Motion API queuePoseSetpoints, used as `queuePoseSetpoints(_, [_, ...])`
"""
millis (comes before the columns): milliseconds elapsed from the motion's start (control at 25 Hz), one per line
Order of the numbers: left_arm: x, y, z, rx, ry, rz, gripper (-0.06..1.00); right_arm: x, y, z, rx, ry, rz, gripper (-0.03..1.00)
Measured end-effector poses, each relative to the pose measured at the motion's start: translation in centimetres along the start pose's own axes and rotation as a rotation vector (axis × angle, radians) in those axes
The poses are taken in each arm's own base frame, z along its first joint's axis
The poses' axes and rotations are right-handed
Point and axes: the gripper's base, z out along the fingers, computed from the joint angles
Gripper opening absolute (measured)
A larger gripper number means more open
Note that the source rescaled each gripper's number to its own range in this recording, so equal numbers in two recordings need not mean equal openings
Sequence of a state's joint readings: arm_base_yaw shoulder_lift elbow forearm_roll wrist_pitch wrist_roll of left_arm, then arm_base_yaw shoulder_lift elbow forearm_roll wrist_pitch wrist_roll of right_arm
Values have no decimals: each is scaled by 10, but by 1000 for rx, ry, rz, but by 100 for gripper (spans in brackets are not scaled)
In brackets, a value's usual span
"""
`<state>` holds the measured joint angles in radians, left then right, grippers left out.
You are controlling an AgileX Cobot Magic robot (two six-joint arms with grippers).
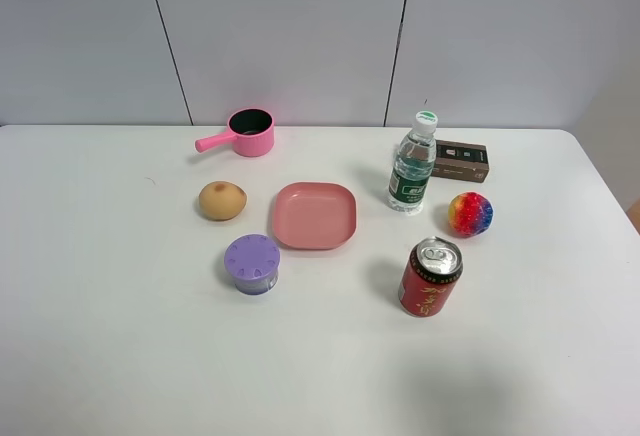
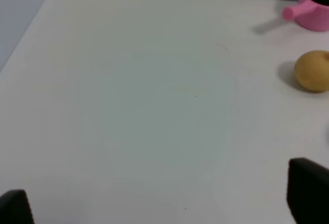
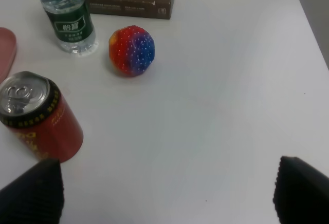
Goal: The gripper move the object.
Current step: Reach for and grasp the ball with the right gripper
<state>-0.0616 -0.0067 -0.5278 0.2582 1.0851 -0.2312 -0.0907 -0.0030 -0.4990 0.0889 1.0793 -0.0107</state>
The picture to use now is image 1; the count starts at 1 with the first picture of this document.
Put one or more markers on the brown bread bun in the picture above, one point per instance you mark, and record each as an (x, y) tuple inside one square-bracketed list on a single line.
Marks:
[(221, 201)]

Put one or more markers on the rainbow spiky ball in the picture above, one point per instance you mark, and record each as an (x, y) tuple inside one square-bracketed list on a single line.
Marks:
[(470, 214)]

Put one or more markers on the clear water bottle green label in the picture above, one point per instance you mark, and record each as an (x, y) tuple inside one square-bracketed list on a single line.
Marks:
[(413, 164)]

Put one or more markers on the red drink can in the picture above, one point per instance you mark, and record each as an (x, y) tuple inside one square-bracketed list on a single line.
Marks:
[(432, 271)]

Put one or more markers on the dark brown cardboard box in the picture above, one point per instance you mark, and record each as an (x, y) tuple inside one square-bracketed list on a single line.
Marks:
[(461, 161)]

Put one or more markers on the purple lidded jar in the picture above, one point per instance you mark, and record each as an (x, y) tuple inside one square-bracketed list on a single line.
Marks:
[(253, 261)]

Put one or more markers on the pink toy saucepan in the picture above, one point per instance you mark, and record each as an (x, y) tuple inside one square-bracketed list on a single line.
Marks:
[(250, 132)]

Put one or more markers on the pink square plate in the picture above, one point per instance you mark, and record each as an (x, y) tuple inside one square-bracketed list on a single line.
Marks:
[(314, 216)]

